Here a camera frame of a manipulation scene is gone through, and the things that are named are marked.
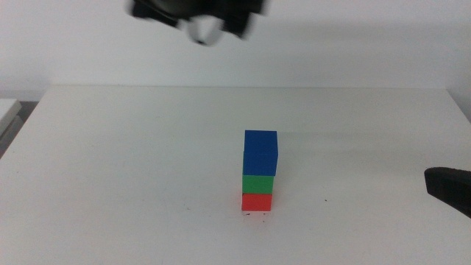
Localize green cube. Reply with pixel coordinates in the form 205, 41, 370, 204
241, 174, 275, 195

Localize red cube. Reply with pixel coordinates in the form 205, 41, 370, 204
241, 193, 274, 212

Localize blue cube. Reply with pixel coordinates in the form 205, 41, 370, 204
242, 129, 279, 177

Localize white side shelf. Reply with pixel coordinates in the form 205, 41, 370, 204
0, 98, 25, 159

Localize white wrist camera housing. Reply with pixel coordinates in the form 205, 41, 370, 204
178, 14, 226, 47

